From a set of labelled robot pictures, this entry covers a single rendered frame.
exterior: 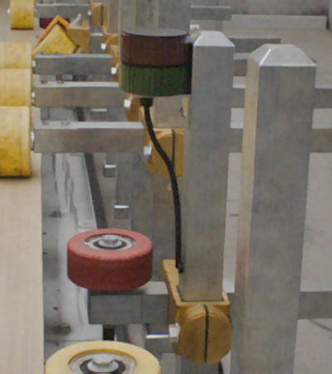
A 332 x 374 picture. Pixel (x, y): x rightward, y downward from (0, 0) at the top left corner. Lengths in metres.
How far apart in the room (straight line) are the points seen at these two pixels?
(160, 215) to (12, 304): 0.36
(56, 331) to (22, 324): 0.66
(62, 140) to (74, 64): 0.50
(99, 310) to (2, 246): 0.11
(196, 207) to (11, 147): 0.31
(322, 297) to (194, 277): 0.14
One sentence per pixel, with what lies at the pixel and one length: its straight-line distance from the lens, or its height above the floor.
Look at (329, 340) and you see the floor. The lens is 2.95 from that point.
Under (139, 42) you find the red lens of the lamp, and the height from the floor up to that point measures 1.10.
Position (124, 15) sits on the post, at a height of 1.03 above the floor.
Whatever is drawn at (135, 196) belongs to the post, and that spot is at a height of 0.81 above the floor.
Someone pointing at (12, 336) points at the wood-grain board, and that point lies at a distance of 0.76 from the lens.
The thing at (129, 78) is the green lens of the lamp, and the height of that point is 1.07.
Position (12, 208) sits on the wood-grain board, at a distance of 1.05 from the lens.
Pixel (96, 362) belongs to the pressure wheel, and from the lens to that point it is 0.70.
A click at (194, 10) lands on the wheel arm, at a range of 2.40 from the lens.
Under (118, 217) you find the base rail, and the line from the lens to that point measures 1.65.
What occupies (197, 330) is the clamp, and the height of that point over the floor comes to 0.86.
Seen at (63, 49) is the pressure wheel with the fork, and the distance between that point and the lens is 1.86.
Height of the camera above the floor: 1.22
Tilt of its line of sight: 16 degrees down
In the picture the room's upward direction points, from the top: 2 degrees clockwise
